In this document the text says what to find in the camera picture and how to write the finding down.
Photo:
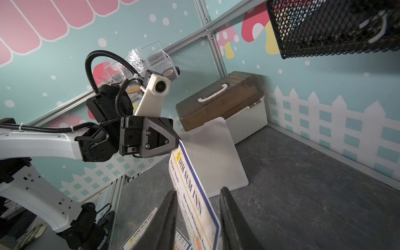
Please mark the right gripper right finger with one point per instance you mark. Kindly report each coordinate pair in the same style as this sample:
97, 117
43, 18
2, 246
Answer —
236, 233

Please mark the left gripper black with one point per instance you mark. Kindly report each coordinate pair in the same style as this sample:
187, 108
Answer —
147, 136

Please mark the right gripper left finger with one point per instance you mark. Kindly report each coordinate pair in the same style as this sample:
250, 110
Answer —
160, 233

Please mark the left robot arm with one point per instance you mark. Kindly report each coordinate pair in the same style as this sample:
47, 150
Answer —
128, 98

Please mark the clear plastic labelled bag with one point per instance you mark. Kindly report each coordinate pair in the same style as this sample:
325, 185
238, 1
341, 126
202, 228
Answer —
137, 61

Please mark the brown lid storage box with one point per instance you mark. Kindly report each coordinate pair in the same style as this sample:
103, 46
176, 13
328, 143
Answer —
238, 98

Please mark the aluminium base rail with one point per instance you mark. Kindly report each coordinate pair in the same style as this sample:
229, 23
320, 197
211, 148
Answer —
123, 222

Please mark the black mesh wall basket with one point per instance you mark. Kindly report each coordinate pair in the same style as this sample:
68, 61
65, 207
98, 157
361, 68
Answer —
321, 28

